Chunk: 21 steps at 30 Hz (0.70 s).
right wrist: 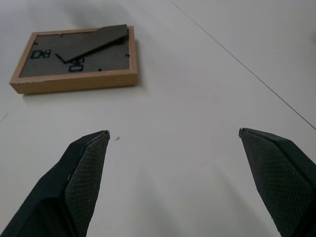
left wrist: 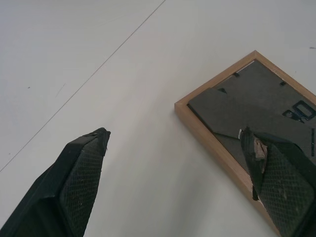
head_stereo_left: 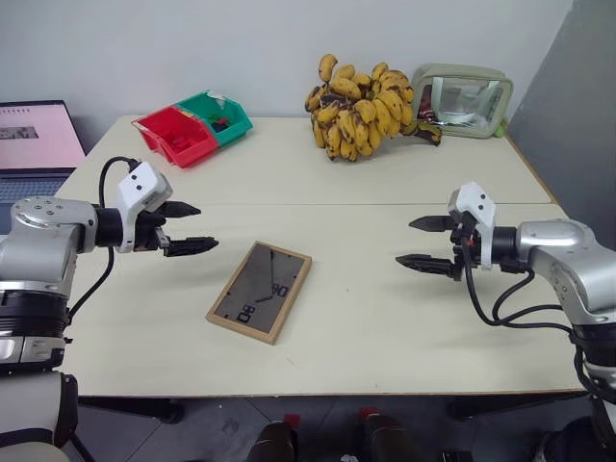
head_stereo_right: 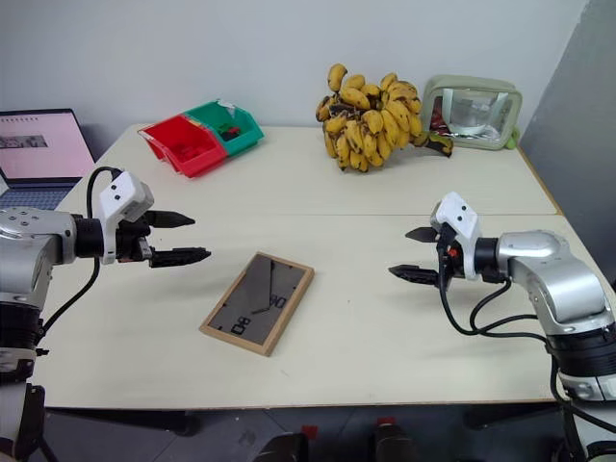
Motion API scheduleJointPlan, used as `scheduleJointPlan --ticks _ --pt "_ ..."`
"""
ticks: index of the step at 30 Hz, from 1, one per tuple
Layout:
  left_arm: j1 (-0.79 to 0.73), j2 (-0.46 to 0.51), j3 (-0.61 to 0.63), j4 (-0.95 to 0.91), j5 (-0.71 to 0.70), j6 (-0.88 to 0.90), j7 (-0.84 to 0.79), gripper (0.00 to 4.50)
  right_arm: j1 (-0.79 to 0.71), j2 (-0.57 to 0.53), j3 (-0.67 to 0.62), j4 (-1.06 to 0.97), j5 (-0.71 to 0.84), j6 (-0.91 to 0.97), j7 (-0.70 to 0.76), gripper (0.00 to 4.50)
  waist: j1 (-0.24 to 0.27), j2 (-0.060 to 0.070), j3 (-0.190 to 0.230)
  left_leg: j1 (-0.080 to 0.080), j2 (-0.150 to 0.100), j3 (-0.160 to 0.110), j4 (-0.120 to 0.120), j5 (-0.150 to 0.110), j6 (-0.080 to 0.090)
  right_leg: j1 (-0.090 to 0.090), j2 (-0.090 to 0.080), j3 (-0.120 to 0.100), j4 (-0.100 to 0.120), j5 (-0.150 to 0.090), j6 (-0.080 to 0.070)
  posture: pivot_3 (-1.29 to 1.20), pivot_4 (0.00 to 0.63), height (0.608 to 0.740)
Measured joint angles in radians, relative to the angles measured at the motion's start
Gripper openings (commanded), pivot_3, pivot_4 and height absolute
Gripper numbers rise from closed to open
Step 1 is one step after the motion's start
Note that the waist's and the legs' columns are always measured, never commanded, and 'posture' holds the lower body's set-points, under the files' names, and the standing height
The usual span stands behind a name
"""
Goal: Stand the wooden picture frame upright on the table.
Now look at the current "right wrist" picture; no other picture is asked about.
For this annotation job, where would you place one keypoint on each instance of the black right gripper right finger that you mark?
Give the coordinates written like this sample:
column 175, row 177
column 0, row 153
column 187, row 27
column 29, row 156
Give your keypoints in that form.
column 284, row 182

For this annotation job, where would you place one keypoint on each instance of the wooden frame tray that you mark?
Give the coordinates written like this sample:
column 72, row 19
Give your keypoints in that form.
column 74, row 61

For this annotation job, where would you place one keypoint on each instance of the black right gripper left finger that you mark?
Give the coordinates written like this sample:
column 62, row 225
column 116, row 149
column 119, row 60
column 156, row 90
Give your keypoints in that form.
column 61, row 192

